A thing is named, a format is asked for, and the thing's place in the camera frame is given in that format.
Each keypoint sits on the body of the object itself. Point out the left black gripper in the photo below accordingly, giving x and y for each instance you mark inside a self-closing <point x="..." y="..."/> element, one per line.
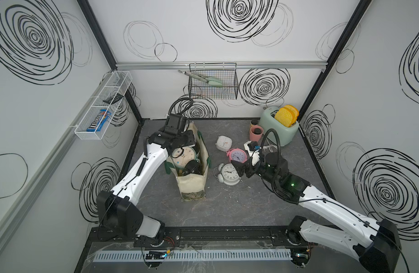
<point x="189" y="135"/>

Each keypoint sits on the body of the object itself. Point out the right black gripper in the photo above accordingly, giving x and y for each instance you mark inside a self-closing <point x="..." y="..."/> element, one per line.
<point x="248" y="164"/>

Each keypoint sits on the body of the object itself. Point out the pink round alarm clock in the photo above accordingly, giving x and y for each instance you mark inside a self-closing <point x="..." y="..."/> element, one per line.
<point x="237" y="155"/>

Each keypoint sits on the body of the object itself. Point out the white twin bell clock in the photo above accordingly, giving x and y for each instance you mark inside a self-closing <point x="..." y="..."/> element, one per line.
<point x="227" y="174"/>

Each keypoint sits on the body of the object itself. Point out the green round alarm clock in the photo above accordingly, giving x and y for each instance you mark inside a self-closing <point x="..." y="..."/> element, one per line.
<point x="182" y="156"/>

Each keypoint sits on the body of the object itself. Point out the small black twin bell clock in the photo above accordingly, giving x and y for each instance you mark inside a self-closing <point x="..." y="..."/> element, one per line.
<point x="193" y="167"/>

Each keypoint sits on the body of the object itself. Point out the cream canvas tote bag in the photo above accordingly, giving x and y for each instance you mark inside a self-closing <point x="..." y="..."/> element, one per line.
<point x="192" y="186"/>

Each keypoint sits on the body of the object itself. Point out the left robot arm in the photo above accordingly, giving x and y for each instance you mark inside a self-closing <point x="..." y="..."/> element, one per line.
<point x="117" y="208"/>

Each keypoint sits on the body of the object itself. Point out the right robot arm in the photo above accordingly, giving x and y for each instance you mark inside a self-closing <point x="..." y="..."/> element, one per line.
<point x="374" y="244"/>

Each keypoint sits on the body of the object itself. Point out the pink cup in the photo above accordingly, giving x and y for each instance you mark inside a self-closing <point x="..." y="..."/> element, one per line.
<point x="254" y="137"/>

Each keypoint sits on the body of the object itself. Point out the yellow bottle black cap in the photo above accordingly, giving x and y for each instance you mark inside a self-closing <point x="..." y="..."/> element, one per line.
<point x="254" y="122"/>

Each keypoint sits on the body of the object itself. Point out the mint green toaster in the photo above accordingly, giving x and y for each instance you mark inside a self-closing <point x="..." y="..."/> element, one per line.
<point x="267" y="121"/>

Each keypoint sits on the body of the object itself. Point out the black remote control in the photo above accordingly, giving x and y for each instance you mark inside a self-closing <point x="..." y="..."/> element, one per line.
<point x="113" y="99"/>

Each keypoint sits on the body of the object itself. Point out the yellow toast slice front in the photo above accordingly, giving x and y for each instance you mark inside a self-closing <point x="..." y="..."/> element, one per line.
<point x="286" y="116"/>

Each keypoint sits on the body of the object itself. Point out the yellow toast slice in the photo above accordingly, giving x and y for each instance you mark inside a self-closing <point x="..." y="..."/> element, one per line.
<point x="286" y="116"/>
<point x="293" y="109"/>

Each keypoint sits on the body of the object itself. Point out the green kitchen tongs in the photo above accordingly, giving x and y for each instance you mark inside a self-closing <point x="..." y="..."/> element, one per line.
<point x="211" y="81"/>

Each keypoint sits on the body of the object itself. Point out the blue candy packet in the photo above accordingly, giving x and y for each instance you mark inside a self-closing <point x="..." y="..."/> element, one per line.
<point x="98" y="122"/>

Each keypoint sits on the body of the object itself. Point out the yellow toast slice back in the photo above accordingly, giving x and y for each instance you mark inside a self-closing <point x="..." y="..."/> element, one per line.
<point x="293" y="109"/>

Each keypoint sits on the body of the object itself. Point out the white wire wall shelf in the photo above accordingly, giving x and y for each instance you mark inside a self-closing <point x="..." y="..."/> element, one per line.
<point x="116" y="82"/>

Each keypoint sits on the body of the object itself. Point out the black wire basket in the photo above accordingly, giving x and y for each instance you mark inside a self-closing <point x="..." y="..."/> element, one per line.
<point x="225" y="71"/>

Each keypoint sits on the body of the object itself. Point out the white cable duct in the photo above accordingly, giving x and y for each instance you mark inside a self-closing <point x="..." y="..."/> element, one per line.
<point x="193" y="255"/>

